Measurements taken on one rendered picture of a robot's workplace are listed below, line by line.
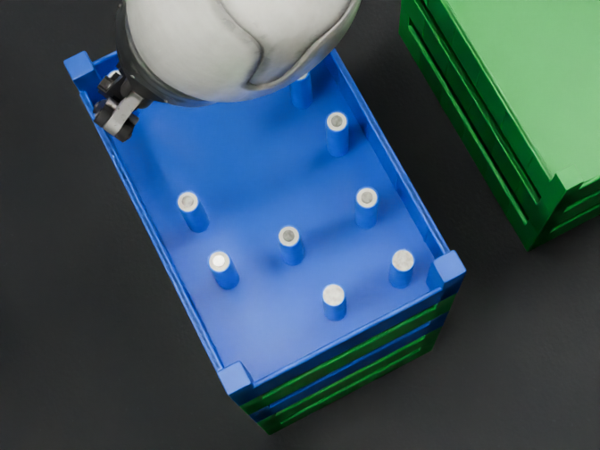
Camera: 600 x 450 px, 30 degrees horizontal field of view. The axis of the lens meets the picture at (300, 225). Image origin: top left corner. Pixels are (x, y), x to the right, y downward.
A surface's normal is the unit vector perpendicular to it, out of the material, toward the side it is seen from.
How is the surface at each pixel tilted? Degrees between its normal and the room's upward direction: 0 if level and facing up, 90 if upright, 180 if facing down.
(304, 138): 0
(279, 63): 93
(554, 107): 0
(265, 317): 0
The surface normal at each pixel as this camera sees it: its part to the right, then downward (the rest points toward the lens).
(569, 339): -0.05, -0.25
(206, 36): -0.51, 0.73
